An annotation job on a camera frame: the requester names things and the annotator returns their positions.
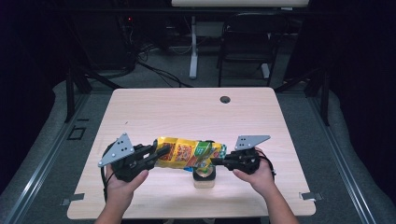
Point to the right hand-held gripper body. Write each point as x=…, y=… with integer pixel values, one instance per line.
x=246, y=161

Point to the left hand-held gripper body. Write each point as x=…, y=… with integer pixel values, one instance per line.
x=124, y=158

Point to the small clear container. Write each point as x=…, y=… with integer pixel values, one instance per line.
x=204, y=180

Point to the yellow green snack packet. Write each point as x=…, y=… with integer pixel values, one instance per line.
x=186, y=154

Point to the person's right hand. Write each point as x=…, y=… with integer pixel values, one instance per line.
x=258, y=180

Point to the person's left hand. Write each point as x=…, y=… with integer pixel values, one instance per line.
x=121, y=189

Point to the grey tape strip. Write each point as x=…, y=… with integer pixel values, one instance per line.
x=311, y=196
x=73, y=198

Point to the black metal stand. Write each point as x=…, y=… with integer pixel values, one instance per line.
x=73, y=93
x=323, y=93

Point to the short white desk leg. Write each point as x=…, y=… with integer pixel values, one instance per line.
x=265, y=71

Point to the black folding chair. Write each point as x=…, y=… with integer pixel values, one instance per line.
x=249, y=46

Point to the dark equipment with red light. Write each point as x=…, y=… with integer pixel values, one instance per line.
x=127, y=37

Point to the white desk top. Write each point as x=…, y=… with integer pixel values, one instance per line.
x=239, y=2

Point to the aluminium floor rail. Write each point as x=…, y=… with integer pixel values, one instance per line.
x=46, y=155
x=342, y=155

